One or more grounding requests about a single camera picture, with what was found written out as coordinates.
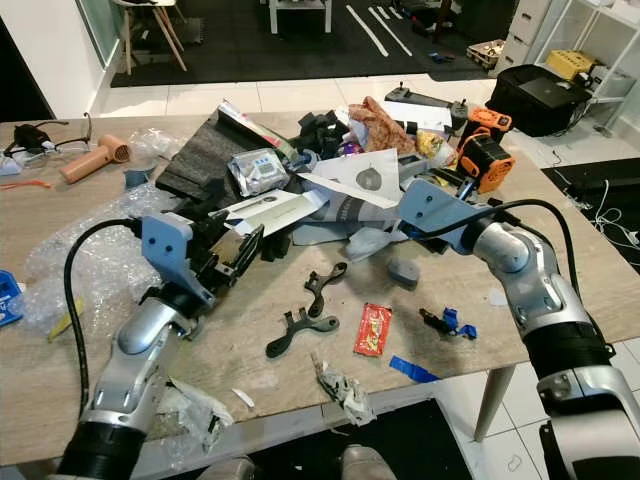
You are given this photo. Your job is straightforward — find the black frame glasses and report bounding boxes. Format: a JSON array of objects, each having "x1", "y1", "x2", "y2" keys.
[{"x1": 40, "y1": 112, "x2": 95, "y2": 157}]

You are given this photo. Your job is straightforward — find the white drawer unit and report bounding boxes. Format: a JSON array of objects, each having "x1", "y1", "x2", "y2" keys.
[{"x1": 498, "y1": 0, "x2": 557, "y2": 73}]

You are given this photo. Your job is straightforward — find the brown patterned snack bag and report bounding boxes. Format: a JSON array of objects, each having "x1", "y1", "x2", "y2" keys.
[{"x1": 348, "y1": 96, "x2": 423, "y2": 157}]

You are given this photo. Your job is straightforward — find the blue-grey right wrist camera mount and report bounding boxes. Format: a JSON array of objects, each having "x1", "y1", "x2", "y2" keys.
[{"x1": 396, "y1": 178, "x2": 499, "y2": 253}]

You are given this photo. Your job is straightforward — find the small black device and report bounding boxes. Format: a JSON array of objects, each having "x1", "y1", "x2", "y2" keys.
[{"x1": 8, "y1": 122, "x2": 55, "y2": 155}]

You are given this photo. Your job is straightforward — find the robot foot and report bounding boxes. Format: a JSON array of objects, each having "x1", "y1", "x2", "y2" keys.
[
  {"x1": 337, "y1": 444, "x2": 403, "y2": 480},
  {"x1": 198, "y1": 457, "x2": 257, "y2": 480}
]

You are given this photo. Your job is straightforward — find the black remote controller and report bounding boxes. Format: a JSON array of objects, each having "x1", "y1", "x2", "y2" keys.
[{"x1": 384, "y1": 80, "x2": 469, "y2": 127}]

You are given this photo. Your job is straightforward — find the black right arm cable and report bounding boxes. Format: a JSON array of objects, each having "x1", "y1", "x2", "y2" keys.
[{"x1": 418, "y1": 197, "x2": 589, "y2": 301}]

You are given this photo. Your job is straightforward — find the yellow flat stick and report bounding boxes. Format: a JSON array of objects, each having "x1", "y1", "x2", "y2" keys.
[{"x1": 47, "y1": 299, "x2": 87, "y2": 342}]

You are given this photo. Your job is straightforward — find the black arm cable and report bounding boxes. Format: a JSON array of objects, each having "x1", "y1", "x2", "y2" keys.
[
  {"x1": 63, "y1": 217, "x2": 147, "y2": 406},
  {"x1": 418, "y1": 197, "x2": 589, "y2": 301}
]

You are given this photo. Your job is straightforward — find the orange and black power tool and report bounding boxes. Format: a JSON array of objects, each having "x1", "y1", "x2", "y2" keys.
[{"x1": 456, "y1": 134, "x2": 519, "y2": 197}]

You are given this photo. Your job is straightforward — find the white paper with grey print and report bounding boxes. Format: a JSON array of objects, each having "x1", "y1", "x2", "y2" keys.
[{"x1": 297, "y1": 148, "x2": 407, "y2": 211}]

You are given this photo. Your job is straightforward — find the blue round-print packet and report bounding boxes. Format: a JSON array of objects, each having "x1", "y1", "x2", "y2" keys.
[{"x1": 0, "y1": 270, "x2": 24, "y2": 328}]

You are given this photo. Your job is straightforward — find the blue tape strip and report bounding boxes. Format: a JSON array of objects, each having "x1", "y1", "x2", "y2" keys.
[{"x1": 389, "y1": 355, "x2": 442, "y2": 385}]

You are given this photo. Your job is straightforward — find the red sauce sachet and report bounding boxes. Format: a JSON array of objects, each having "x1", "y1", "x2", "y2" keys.
[{"x1": 354, "y1": 302, "x2": 394, "y2": 359}]

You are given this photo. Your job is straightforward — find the small blue plastic piece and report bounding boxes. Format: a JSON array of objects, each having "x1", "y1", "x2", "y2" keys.
[{"x1": 124, "y1": 168, "x2": 153, "y2": 193}]

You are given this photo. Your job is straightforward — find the yellow box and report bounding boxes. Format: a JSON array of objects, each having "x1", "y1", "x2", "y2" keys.
[{"x1": 544, "y1": 49, "x2": 599, "y2": 82}]

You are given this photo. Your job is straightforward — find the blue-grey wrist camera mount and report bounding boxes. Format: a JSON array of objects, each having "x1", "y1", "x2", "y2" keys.
[
  {"x1": 139, "y1": 211, "x2": 209, "y2": 303},
  {"x1": 396, "y1": 178, "x2": 499, "y2": 253}
]

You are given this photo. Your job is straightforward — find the long white cardboard box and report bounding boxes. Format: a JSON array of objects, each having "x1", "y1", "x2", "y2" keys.
[{"x1": 220, "y1": 187, "x2": 332, "y2": 241}]

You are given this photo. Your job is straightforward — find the small bubble wrap piece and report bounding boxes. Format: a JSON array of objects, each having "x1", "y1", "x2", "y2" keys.
[{"x1": 128, "y1": 127, "x2": 187, "y2": 169}]

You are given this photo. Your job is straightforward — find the black strap bundle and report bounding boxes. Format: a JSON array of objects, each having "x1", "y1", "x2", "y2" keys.
[{"x1": 295, "y1": 110, "x2": 353, "y2": 161}]

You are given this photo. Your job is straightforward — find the white chair with wooden legs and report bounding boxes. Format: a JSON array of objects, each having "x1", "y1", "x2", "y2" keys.
[{"x1": 110, "y1": 0, "x2": 191, "y2": 77}]

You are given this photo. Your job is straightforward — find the small black plastic bracket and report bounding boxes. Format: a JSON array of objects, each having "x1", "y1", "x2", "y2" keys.
[{"x1": 302, "y1": 261, "x2": 349, "y2": 315}]

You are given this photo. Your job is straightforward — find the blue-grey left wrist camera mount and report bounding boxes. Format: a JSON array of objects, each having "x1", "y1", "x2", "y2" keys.
[{"x1": 139, "y1": 211, "x2": 209, "y2": 303}]

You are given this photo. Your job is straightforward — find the black equipment case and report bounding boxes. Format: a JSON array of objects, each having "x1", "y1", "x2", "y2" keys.
[{"x1": 487, "y1": 64, "x2": 597, "y2": 139}]

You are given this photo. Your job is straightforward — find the large black plastic bracket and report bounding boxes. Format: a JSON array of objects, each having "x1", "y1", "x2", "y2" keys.
[{"x1": 266, "y1": 309, "x2": 342, "y2": 360}]

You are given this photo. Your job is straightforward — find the small wooden crate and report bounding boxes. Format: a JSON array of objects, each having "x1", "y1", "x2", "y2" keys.
[{"x1": 464, "y1": 39, "x2": 509, "y2": 71}]

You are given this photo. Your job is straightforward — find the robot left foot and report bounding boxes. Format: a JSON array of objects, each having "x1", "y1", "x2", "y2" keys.
[{"x1": 198, "y1": 457, "x2": 257, "y2": 480}]

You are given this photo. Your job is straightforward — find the black and blue clamp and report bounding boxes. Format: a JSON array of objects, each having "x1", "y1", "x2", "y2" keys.
[{"x1": 419, "y1": 307, "x2": 480, "y2": 342}]

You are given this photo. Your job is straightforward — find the dark grey foam block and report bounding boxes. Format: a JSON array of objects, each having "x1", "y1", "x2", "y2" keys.
[{"x1": 155, "y1": 107, "x2": 267, "y2": 203}]

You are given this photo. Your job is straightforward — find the thin orange cable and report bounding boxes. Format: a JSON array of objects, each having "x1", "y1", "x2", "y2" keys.
[{"x1": 0, "y1": 177, "x2": 53, "y2": 192}]

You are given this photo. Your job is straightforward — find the crumpled clear plastic bag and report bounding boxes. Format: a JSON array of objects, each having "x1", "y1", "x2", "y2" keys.
[{"x1": 158, "y1": 377, "x2": 237, "y2": 456}]

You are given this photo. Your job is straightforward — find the large bubble wrap sheet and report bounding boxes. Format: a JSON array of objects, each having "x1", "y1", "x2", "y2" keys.
[{"x1": 24, "y1": 200, "x2": 163, "y2": 333}]

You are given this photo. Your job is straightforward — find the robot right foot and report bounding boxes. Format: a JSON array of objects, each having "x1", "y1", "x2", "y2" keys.
[{"x1": 337, "y1": 444, "x2": 403, "y2": 480}]

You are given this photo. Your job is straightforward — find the black floor mat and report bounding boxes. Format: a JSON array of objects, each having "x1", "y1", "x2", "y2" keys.
[{"x1": 540, "y1": 156, "x2": 640, "y2": 263}]

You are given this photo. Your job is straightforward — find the grey rounded block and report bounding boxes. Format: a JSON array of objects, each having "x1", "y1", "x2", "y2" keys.
[{"x1": 386, "y1": 257, "x2": 422, "y2": 287}]

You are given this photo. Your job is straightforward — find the white shelf rack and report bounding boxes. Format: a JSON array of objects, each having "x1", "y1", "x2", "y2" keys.
[{"x1": 525, "y1": 0, "x2": 640, "y2": 136}]

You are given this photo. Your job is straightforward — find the tan pistol-shaped tool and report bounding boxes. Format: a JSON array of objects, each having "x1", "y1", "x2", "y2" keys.
[{"x1": 58, "y1": 134, "x2": 132, "y2": 186}]

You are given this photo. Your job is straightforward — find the grey printed plastic bag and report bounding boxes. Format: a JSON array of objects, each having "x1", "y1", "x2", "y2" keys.
[{"x1": 290, "y1": 195, "x2": 411, "y2": 253}]

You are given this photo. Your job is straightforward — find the orange handheld meter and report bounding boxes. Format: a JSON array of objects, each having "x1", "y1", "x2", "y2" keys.
[{"x1": 464, "y1": 104, "x2": 514, "y2": 140}]

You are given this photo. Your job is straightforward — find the silver foil pouch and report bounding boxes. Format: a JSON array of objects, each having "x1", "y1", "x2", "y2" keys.
[{"x1": 227, "y1": 147, "x2": 292, "y2": 199}]

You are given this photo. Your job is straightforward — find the red and white packet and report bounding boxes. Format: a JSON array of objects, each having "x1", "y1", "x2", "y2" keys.
[{"x1": 217, "y1": 99, "x2": 293, "y2": 151}]

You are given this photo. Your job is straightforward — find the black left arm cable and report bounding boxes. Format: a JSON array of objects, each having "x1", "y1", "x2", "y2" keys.
[{"x1": 63, "y1": 217, "x2": 147, "y2": 406}]

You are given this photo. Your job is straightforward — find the white stool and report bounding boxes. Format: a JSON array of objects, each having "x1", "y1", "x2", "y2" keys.
[{"x1": 265, "y1": 0, "x2": 334, "y2": 37}]

